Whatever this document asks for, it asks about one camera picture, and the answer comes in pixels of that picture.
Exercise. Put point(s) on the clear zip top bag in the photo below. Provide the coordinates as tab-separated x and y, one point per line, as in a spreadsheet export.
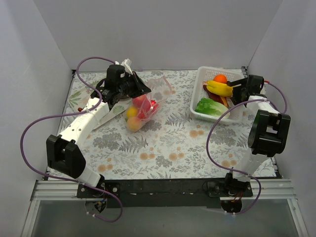
160	92

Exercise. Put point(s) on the green lettuce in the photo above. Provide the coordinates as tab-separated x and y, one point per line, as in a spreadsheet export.
209	107

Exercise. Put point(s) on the aluminium frame rail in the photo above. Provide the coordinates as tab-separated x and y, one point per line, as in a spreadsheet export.
66	190

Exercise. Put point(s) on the red apple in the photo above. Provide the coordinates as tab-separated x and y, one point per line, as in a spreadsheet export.
141	102
144	113
153	108

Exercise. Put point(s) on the orange fruit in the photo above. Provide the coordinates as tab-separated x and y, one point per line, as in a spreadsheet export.
220	78

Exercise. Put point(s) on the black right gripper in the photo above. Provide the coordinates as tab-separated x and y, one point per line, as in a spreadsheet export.
240	90

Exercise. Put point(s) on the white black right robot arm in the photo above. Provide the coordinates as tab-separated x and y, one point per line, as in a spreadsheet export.
267	136

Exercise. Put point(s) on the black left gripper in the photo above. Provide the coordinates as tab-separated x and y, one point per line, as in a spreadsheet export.
135	84

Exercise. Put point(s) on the yellow lemon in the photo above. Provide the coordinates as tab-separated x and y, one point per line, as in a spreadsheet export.
131	112

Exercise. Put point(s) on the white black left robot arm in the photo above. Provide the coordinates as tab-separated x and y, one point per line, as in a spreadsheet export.
63	151

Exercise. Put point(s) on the red brown sweet potato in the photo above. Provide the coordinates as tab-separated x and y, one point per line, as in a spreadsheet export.
215	97

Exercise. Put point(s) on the yellow orange peach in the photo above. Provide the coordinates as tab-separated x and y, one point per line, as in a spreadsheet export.
134	124

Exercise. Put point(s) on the yellow banana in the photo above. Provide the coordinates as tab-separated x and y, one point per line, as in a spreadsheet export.
218	88

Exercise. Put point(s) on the white perforated plastic basket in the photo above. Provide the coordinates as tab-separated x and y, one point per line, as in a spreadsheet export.
208	73

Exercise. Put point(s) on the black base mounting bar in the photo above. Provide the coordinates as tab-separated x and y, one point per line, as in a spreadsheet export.
173	192

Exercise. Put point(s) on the floral patterned tablecloth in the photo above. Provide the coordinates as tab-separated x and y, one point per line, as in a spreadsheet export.
172	145

